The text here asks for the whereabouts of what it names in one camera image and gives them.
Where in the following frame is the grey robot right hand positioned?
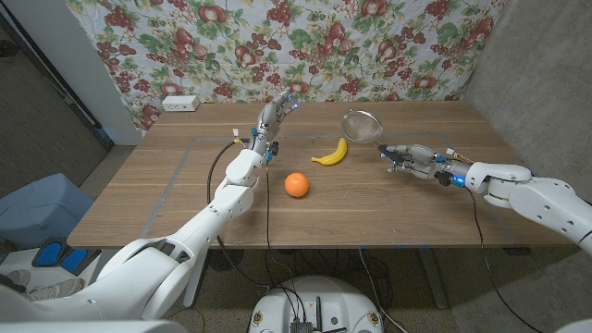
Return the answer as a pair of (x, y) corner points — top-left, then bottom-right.
(379, 142), (473, 189)

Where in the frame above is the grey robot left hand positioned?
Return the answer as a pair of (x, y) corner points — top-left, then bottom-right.
(248, 90), (300, 157)

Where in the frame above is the metal mesh sieve black handle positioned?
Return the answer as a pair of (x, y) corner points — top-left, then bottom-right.
(340, 109), (404, 163)

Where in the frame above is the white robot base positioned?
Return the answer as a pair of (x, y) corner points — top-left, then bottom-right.
(249, 275), (384, 333)

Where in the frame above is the yellow toy banana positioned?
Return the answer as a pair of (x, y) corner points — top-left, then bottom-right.
(311, 137), (349, 167)

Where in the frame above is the orange fruit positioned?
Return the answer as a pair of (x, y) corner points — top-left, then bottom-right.
(284, 172), (310, 199)

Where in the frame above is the floral fruit print backdrop cloth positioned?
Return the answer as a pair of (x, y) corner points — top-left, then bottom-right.
(64, 0), (508, 135)

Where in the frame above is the white power strip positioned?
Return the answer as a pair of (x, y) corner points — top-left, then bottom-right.
(161, 94), (201, 113)

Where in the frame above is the grey table leg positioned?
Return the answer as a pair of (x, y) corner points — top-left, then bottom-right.
(418, 247), (450, 310)

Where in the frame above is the black round fan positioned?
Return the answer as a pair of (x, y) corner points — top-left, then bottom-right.
(207, 249), (245, 272)

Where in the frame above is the white table leg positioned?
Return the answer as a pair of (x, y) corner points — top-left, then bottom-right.
(182, 258), (208, 310)

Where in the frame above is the blue foot pedal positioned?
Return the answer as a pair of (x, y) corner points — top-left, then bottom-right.
(62, 248), (90, 275)
(31, 240), (64, 268)

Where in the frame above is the grey-blue plastic bin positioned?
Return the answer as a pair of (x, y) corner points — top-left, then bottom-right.
(0, 173), (94, 251)

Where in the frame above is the white robot torso edge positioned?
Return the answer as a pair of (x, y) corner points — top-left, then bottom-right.
(0, 318), (189, 333)

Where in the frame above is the white sneaker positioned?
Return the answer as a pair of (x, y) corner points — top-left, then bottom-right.
(27, 277), (85, 302)
(0, 268), (31, 288)

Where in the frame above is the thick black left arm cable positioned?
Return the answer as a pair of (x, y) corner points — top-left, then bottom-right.
(206, 138), (278, 290)

